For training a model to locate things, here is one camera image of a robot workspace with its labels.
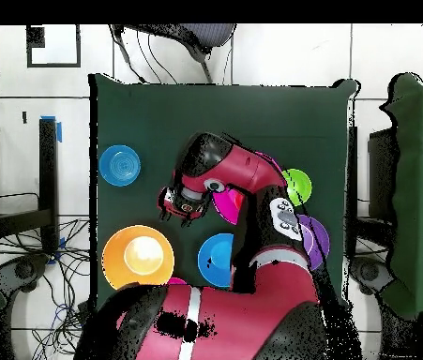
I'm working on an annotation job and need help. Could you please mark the black square floor frame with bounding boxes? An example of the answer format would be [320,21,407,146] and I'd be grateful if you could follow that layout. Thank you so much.
[25,23,82,69]

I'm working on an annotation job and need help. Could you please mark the small blue bowl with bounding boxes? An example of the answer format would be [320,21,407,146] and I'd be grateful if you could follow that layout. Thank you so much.
[98,144,142,188]

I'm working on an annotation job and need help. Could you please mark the large orange bowl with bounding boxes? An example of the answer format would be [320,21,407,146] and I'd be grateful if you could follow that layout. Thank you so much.
[100,224,175,292]

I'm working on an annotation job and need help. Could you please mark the medium blue bowl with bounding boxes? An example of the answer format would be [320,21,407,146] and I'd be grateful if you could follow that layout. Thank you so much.
[197,232,235,289]

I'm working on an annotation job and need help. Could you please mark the black chair base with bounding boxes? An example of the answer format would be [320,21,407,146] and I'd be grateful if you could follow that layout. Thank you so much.
[0,253,52,301]
[349,256,392,297]

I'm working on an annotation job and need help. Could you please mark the dark green tablecloth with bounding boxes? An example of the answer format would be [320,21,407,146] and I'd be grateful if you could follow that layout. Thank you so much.
[87,72,360,312]

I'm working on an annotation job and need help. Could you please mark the large pink bowl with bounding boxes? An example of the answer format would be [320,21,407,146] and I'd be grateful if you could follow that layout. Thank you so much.
[210,150,285,226]

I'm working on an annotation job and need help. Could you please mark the grey mesh office chair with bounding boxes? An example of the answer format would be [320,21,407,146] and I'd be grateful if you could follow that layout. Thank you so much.
[108,23,237,84]

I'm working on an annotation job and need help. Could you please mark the purple bowl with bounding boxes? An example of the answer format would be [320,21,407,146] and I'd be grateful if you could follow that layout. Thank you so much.
[296,214,331,272]

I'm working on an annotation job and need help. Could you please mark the small green bowl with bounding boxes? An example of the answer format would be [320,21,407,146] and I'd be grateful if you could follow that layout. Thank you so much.
[281,168,313,208]

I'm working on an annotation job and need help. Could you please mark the tangle of floor cables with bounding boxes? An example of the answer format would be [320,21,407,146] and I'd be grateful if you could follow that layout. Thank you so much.
[0,192,92,360]

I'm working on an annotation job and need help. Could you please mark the black metal stand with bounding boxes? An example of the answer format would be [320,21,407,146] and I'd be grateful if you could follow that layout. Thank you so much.
[0,117,62,252]

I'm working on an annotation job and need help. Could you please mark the blue tape strip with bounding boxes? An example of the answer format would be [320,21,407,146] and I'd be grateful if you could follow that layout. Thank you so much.
[40,114,63,144]

